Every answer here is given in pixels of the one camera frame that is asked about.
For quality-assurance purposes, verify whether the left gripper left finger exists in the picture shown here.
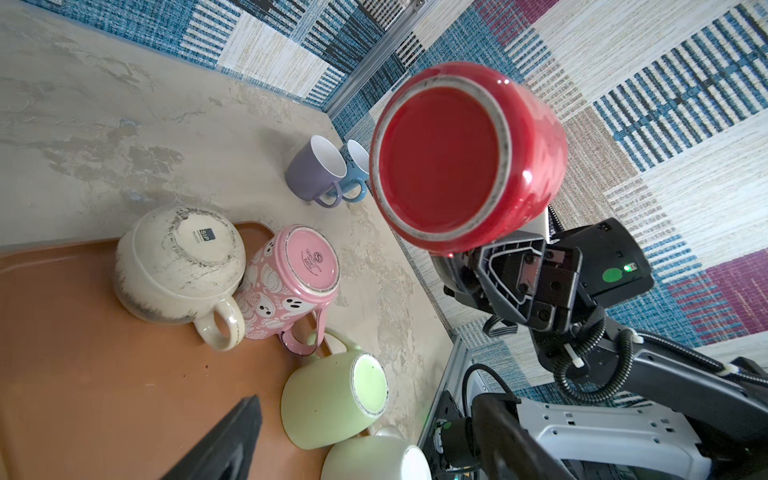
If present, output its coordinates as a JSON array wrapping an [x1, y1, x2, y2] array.
[[162, 396, 262, 480]]

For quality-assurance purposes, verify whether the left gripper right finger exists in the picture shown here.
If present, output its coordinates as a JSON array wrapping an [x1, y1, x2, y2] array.
[[471, 393, 573, 480]]

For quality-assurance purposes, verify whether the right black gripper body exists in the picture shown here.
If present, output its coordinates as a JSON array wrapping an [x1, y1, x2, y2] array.
[[431, 232, 583, 333]]

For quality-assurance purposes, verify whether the red mug black handle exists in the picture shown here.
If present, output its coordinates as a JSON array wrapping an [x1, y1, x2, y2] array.
[[370, 62, 568, 256]]

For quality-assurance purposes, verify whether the orange plastic tray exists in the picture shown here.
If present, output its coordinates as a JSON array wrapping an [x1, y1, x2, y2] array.
[[1, 240, 327, 479]]

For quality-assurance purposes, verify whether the pink ghost pattern mug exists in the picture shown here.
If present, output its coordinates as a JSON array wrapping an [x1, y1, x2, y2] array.
[[234, 225, 340, 356]]

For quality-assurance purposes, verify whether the blue mug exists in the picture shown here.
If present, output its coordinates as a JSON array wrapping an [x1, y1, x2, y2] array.
[[326, 140, 370, 208]]

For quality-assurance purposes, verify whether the cream marbled mug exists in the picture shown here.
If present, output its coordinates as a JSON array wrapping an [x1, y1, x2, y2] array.
[[113, 204, 246, 351]]

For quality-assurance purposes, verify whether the purple mug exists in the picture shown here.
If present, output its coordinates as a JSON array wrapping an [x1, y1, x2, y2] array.
[[285, 135, 348, 208]]

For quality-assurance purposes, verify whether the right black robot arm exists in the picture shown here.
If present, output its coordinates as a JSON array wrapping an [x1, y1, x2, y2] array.
[[420, 218, 767, 479]]

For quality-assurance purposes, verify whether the light green mug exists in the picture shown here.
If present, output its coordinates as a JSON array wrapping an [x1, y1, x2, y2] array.
[[280, 328, 389, 450]]

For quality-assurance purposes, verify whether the white mug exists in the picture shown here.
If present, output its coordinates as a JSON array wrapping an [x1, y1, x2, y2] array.
[[321, 427, 431, 480]]

